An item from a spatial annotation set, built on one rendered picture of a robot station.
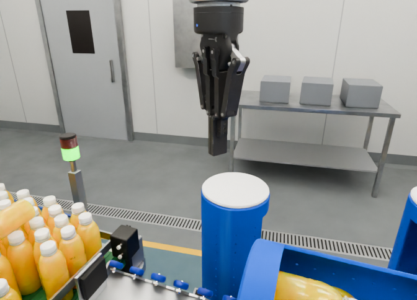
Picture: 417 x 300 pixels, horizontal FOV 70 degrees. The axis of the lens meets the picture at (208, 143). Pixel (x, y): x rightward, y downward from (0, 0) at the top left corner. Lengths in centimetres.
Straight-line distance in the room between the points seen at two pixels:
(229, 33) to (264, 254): 43
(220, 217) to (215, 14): 86
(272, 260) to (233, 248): 62
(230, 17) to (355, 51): 353
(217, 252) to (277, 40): 299
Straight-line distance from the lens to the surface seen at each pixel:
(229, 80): 45
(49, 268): 98
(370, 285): 85
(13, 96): 576
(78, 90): 487
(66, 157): 131
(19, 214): 105
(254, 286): 62
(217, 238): 125
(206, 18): 45
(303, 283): 68
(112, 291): 104
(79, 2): 465
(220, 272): 136
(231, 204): 115
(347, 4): 391
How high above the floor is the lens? 167
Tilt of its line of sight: 22 degrees down
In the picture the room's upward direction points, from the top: straight up
